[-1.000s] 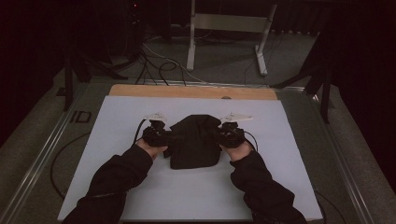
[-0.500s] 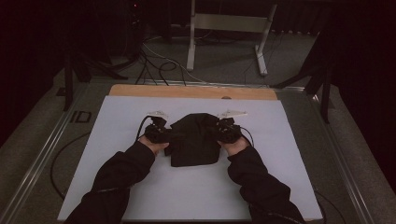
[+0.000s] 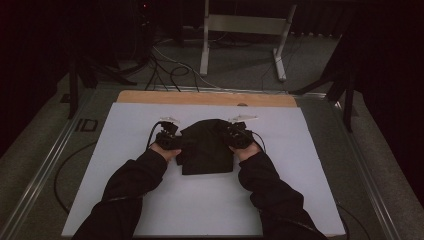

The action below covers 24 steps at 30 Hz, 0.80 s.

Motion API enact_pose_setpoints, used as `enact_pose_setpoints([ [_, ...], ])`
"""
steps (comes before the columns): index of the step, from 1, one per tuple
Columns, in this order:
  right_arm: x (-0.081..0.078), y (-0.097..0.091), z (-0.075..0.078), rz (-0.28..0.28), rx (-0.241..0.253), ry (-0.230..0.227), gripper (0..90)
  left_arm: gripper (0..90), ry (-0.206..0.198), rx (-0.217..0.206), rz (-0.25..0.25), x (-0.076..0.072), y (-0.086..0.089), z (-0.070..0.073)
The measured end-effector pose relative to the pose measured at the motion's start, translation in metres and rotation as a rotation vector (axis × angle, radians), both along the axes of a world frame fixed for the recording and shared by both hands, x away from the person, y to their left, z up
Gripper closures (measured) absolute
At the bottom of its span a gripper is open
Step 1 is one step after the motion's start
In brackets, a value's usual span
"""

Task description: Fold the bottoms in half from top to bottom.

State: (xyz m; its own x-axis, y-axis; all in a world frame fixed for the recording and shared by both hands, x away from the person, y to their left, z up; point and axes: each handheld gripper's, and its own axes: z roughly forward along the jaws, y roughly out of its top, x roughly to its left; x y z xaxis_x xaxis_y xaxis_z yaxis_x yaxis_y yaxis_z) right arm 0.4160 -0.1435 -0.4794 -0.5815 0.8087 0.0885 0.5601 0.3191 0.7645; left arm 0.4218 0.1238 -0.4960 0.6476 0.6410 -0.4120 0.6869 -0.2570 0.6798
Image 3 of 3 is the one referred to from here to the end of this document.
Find person's right hand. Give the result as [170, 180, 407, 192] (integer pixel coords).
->
[229, 141, 263, 163]

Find white table cover sheet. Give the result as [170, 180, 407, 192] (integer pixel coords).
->
[61, 102, 346, 238]

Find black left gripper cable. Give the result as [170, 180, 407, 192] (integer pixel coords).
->
[146, 121, 165, 150]

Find black floor stand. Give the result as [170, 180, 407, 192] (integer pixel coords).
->
[68, 49, 138, 120]
[289, 29, 356, 133]

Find black floor cable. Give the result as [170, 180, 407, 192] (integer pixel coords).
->
[336, 204, 372, 240]
[54, 141, 98, 214]

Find dark equipment with red light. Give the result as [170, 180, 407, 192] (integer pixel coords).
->
[133, 0, 157, 64]

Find person's left hand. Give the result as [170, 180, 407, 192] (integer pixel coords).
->
[149, 143, 183, 163]

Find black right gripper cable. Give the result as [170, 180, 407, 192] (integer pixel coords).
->
[249, 130, 267, 154]

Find looped black floor cables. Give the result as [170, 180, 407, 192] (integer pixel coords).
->
[144, 53, 201, 93]

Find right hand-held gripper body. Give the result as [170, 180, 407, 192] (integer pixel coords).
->
[228, 114, 259, 150]

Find dark curtain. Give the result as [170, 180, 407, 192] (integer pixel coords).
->
[351, 0, 424, 208]
[0, 0, 73, 158]

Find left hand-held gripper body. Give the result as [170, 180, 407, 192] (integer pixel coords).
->
[154, 116, 183, 151]

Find black garment with blue stripes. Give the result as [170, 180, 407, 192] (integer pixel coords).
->
[175, 118, 234, 176]

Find white floor cable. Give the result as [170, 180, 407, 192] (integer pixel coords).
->
[153, 46, 221, 90]

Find metal floor rail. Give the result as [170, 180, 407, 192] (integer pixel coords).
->
[146, 84, 328, 98]
[0, 89, 98, 240]
[293, 93, 401, 240]

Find white metal stand frame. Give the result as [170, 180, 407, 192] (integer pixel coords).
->
[199, 0, 298, 83]

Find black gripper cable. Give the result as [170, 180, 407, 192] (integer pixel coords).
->
[249, 130, 267, 154]
[146, 121, 165, 150]

